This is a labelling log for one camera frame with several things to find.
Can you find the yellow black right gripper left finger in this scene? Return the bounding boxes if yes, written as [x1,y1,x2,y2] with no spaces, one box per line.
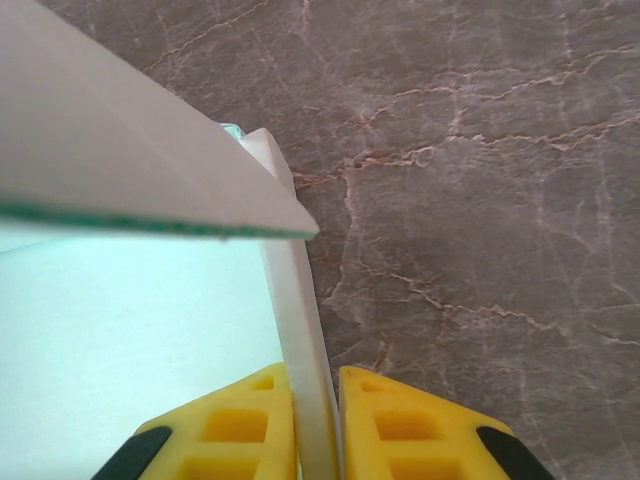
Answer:
[92,362,301,480]

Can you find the light teal paper box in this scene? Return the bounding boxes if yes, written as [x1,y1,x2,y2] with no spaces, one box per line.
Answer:
[0,0,344,480]

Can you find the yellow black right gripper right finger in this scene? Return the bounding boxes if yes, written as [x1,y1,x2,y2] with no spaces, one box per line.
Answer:
[337,364,556,480]

